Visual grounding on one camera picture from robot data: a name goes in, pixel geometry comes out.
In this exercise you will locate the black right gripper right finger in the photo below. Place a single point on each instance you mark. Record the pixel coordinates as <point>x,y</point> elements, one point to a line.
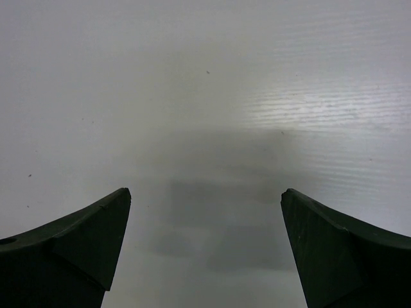
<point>343,261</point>

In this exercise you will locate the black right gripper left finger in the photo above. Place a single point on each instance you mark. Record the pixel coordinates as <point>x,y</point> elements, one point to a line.
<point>69,262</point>

